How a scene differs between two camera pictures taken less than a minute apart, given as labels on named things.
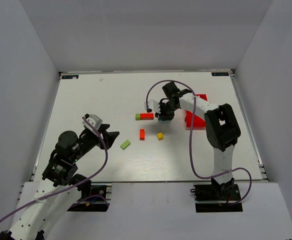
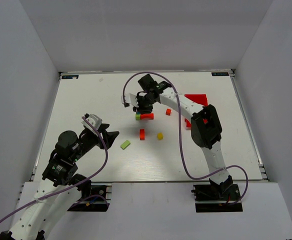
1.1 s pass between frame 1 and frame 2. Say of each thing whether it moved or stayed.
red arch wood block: stayed
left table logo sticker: stayed
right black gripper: moved
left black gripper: stayed
